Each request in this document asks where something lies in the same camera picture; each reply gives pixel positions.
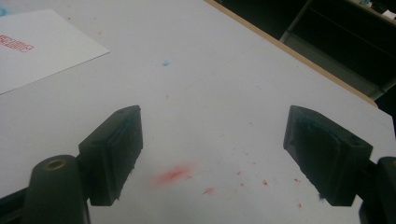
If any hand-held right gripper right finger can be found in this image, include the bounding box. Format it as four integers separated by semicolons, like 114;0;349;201
282;105;374;207

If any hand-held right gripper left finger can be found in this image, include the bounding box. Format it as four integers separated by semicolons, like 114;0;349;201
78;105;145;207

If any white table cover board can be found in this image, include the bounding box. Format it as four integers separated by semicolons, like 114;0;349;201
0;0;396;224

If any white paper sheet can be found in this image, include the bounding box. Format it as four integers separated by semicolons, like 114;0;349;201
0;8;111;96

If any dark metal shelf frame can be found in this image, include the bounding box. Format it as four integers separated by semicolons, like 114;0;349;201
278;0;396;101

